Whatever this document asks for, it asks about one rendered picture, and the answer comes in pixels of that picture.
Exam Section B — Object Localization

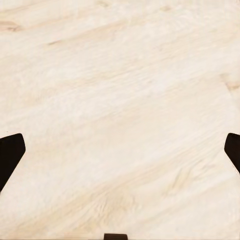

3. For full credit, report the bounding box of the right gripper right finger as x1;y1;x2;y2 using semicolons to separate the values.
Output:
224;133;240;173

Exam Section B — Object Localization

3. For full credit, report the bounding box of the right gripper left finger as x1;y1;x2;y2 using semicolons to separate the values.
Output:
0;133;26;193

